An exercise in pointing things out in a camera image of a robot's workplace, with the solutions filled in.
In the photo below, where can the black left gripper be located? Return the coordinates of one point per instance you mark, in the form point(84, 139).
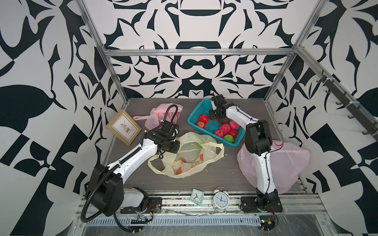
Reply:
point(174, 150)

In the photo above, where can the small teal square clock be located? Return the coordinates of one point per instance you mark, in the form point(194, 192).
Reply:
point(197, 197)

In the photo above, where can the teal perforated plastic basket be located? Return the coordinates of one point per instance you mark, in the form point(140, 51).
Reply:
point(203, 108)

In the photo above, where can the pink plastic bag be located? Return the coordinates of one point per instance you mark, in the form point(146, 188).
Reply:
point(286, 165)
point(156, 116)

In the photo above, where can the dark purple fruit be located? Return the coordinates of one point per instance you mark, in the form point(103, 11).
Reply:
point(224, 120)

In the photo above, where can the gold framed picture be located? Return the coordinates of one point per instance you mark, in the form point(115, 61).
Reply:
point(124, 127)

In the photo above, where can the white twin-bell alarm clock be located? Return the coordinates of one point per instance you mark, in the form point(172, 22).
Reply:
point(220, 200)

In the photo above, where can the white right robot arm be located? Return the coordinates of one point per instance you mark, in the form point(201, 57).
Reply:
point(258, 142)

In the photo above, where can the wall hook rail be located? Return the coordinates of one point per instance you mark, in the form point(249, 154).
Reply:
point(346, 100)

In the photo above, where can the small dark red apple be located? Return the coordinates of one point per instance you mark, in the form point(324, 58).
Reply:
point(233, 133)

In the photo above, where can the smooth red apple with stem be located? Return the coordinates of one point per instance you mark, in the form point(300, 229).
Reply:
point(201, 125)

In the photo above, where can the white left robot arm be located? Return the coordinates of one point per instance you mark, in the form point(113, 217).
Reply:
point(105, 193)

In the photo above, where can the yellow plastic bag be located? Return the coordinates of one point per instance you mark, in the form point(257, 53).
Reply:
point(190, 159)

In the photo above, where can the pink plastic bag front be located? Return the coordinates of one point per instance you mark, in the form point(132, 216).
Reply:
point(286, 165)

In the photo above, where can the white slotted cable duct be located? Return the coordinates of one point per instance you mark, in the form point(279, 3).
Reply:
point(182, 220)

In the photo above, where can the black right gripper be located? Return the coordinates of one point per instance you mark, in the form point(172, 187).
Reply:
point(212, 115)

